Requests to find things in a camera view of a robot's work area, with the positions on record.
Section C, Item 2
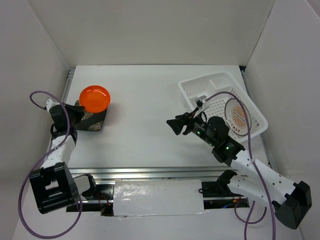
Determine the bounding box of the white sunburst pattern plate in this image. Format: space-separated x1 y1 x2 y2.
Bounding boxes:
224 98 252 137

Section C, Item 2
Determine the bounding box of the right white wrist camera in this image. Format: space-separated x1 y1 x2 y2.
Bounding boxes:
195 95 210 112

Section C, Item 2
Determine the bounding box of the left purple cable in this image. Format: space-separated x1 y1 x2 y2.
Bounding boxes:
17 90 83 238

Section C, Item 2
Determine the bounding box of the black square floral plate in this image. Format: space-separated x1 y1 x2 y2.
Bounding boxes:
75 108 108 132

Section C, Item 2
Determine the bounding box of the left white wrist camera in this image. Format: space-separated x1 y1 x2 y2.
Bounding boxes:
45 98 59 112

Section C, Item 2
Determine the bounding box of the white foil covered panel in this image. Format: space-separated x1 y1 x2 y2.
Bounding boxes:
113 179 205 217

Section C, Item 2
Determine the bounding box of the orange round plate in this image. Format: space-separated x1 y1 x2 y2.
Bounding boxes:
78 85 111 114

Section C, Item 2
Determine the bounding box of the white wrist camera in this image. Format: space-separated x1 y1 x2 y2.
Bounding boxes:
195 95 210 112
45 98 59 112

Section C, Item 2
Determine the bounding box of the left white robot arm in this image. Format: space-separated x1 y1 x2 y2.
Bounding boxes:
29 98 98 214

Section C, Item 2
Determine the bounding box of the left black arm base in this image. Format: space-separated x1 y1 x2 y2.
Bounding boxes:
73 173 114 217

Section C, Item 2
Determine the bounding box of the aluminium frame rail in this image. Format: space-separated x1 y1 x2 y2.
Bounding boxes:
42 67 273 183

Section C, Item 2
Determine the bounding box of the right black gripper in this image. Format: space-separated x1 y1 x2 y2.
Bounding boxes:
166 107 217 147

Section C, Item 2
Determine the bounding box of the white plastic dish rack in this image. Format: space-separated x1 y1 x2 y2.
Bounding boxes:
178 72 268 143

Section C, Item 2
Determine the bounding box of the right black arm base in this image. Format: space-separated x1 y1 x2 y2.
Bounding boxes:
198 170 249 210

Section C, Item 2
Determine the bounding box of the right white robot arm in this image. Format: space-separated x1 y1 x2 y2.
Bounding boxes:
166 112 312 230

